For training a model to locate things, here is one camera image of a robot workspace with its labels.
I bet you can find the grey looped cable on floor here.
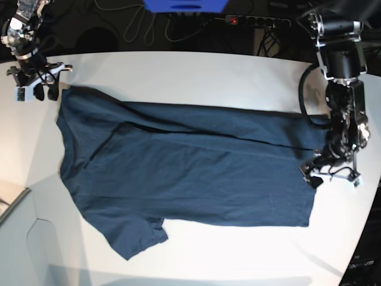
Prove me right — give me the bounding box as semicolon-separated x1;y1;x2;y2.
123;5;157;45

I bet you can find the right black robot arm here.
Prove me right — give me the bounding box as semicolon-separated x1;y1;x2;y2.
1;1;72;101

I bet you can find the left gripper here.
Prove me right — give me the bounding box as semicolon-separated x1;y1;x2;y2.
299;148;360;188

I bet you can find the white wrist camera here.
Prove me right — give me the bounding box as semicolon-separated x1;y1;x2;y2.
348;174;364;188
14;86;34;101

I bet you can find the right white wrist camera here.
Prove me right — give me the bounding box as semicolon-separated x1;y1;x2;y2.
14;86;34;101

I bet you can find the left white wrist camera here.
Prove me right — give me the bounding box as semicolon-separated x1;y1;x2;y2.
348;174;364;188

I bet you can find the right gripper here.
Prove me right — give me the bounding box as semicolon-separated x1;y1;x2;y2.
6;62;73;101

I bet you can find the black power strip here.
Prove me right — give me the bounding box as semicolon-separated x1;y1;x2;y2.
223;15;292;29

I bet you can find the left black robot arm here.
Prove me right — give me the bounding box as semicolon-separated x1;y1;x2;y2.
295;1;380;188

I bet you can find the dark blue t-shirt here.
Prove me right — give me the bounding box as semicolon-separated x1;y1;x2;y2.
57;87;325;259

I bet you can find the blue box overhead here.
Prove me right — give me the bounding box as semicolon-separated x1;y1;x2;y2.
143;0;228;13

